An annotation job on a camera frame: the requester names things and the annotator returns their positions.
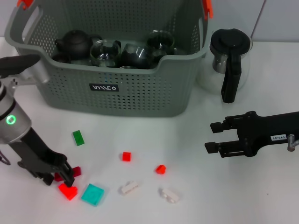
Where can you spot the white building block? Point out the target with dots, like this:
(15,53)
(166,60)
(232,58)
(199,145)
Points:
(168,195)
(128,187)

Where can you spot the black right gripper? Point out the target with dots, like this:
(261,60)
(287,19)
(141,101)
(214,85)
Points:
(261,130)

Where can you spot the grey perforated storage bin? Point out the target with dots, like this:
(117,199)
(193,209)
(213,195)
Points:
(140,98)

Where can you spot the black clay teapot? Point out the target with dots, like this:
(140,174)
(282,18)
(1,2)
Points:
(74,43)

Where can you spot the small red sloped block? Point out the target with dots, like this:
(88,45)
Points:
(160,169)

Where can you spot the small red cube block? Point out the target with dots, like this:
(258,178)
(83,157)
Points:
(126,156)

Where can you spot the green building block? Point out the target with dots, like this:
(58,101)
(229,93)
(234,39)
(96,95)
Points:
(78,138)

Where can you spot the dark red building block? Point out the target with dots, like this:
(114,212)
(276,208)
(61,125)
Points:
(77,172)

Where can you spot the large orange-red sloped block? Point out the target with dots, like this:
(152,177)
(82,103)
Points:
(69,193)

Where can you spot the teal square building block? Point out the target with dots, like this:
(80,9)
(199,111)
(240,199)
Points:
(92,194)

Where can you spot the glass carafe with black lid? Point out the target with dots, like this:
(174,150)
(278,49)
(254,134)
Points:
(233,39)

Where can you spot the glass teacup with black sleeve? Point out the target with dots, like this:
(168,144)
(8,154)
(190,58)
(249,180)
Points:
(127,67)
(133,57)
(105,56)
(160,44)

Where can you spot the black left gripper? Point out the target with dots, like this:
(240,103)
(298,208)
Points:
(35,154)

